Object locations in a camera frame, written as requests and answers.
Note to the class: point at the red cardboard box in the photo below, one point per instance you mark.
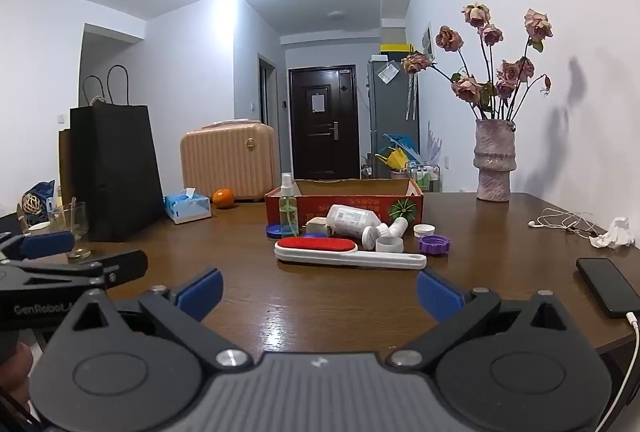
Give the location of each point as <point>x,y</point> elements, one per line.
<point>320,204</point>

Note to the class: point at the trolley with small bottles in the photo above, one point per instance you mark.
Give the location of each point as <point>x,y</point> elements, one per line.
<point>425,177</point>

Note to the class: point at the blue jar lid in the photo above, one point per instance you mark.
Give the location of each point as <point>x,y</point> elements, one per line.
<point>273,232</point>

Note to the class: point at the black paper bag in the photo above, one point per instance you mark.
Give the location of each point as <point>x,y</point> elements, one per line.
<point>117,172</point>

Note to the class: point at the orange fruit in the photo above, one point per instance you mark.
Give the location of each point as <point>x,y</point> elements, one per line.
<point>223,198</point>

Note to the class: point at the yellow box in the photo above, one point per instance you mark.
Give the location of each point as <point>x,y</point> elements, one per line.
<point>396,48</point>

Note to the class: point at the white jar lid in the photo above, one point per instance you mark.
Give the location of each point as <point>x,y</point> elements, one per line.
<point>425,230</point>

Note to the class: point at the black smartphone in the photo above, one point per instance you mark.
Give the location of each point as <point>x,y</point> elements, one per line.
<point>607,284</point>

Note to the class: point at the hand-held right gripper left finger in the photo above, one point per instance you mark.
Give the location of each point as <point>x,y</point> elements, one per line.
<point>200,296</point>

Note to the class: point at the dark entrance door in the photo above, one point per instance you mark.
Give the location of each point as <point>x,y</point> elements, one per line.
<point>322,127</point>

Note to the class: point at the small white carton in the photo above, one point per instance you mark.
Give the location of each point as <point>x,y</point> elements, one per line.
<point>316,226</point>

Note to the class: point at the person's left hand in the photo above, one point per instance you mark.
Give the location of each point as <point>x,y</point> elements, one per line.
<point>17,364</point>

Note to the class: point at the yellow watering can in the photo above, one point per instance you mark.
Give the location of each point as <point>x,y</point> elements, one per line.
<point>395,158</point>

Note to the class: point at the white bottle cap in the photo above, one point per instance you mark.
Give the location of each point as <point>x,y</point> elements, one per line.
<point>389,244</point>

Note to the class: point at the purple jar lid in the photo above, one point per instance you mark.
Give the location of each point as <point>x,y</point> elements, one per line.
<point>434,244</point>

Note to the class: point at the green spray bottle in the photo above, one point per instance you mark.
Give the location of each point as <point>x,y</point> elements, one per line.
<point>288,209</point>

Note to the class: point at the red and white lint brush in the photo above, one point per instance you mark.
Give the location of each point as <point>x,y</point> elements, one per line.
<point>320,248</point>

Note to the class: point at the grey refrigerator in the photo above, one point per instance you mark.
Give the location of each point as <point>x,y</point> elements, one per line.
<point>392,112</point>

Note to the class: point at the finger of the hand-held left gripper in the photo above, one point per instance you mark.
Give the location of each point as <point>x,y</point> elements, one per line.
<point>127,266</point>
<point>47,243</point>

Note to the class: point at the crumpled white tissue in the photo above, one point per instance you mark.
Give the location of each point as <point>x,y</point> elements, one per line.
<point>617,234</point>

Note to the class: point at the pink textured vase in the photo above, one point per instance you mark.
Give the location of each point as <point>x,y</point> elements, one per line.
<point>494,162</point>

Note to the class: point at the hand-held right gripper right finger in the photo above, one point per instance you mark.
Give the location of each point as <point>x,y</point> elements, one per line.
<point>437,296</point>

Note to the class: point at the dark blue pouch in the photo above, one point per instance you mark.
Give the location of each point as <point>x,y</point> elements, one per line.
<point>40,199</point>

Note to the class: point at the dried pink roses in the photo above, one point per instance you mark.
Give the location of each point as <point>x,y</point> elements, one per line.
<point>470,87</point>

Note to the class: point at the large white medicine bottle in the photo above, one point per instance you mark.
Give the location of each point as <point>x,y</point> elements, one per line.
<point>352,219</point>

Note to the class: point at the blue tissue box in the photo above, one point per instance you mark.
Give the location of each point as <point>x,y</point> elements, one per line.
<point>187,208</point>

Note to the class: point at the pink ribbed suitcase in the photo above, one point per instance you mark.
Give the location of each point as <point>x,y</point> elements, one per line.
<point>227,159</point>

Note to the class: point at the clear drinking glass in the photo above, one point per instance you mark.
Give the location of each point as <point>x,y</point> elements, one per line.
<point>75,232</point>

